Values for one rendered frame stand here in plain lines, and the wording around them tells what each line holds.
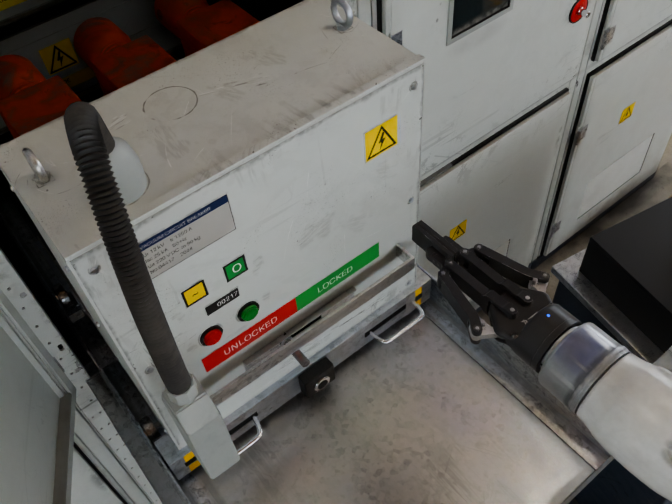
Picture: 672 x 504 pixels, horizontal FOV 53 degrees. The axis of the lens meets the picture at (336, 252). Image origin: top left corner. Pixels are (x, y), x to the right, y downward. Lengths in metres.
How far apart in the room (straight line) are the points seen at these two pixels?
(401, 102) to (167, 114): 0.29
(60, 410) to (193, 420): 0.49
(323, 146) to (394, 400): 0.52
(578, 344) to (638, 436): 0.11
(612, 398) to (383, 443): 0.50
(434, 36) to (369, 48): 0.41
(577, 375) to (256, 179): 0.41
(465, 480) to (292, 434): 0.29
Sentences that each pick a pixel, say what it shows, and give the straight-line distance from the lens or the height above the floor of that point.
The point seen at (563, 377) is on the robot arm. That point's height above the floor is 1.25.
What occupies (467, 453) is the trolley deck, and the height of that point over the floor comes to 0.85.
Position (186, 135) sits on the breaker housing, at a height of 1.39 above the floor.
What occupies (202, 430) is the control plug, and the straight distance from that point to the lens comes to 0.87.
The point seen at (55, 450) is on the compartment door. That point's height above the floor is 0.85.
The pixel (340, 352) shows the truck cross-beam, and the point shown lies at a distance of 1.18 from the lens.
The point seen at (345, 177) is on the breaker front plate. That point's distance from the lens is 0.90.
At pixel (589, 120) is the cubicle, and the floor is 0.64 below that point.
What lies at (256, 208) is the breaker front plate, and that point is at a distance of 0.83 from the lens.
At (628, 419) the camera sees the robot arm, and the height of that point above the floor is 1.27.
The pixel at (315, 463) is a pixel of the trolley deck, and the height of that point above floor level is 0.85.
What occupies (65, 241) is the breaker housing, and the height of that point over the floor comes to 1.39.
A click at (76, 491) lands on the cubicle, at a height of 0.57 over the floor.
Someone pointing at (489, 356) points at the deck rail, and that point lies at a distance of 1.24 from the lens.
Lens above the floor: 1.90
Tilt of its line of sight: 50 degrees down
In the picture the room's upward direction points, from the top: 6 degrees counter-clockwise
